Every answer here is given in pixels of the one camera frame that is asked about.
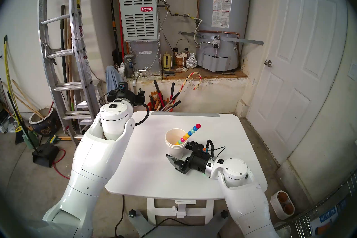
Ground green watering can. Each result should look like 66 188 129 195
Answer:
22 130 39 150

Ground wicker basket with handle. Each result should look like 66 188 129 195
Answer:
174 39 190 68

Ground white panel door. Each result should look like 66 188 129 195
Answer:
247 0 349 165

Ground black dustpan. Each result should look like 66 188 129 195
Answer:
32 143 59 168

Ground dark blue ceramic pot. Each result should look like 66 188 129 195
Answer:
29 107 60 137

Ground grey water heater tank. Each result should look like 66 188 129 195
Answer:
195 0 253 72

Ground wooden saw handle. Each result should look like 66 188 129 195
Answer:
151 91 162 111

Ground blue white carton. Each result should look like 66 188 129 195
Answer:
310 207 343 235

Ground white table frame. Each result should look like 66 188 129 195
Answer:
127 198 229 238

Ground metal wire shelf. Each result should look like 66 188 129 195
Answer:
287 168 357 238

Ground yellow handled broom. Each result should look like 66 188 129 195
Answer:
3 35 25 144

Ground wooden pole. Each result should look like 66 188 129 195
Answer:
11 80 45 118

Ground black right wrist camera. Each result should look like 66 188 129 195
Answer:
195 140 215 158

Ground black floor cable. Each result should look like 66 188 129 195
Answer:
114 196 179 238

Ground yellow jug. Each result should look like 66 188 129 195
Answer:
163 52 172 71

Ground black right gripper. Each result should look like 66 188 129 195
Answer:
166 142 213 177

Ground gas pipe with yellow valve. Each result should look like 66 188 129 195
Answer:
158 3 196 20

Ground white planter with brown pots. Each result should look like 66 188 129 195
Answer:
270 190 295 220

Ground white flexible hose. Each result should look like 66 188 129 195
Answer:
194 18 215 45

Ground long black pole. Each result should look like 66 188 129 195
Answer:
61 5 69 84

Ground white cup with green logo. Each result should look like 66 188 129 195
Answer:
167 143 188 160

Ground grey drain pipe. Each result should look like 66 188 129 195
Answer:
123 52 137 77

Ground wooden platform board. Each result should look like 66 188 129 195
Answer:
163 69 248 80

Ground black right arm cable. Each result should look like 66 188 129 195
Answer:
206 140 226 157

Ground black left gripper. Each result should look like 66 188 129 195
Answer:
107 89 146 106

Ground wide grey metal strap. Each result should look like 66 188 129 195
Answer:
179 31 264 46

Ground white paper cup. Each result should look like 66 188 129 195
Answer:
165 128 189 147
166 140 189 149

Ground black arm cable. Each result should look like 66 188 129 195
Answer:
133 103 150 126
206 140 226 157

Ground flexible metal conduit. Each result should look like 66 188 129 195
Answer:
134 0 170 77

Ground aluminium extension ladder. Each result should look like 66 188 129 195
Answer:
38 0 103 146

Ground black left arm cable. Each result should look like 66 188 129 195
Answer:
133 103 150 126

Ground grey Bryant furnace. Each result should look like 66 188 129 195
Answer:
116 0 162 77

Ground red hose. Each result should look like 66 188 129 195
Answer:
52 149 70 180

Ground striped candy cane decoration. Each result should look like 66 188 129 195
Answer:
169 72 202 108

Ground crumpled aluminium foil bundle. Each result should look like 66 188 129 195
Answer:
185 53 197 69

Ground colourful bead stack marker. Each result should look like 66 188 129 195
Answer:
175 124 201 146

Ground black pole with orange band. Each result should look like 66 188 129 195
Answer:
109 0 123 65

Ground blue cloth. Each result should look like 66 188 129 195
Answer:
105 65 123 96

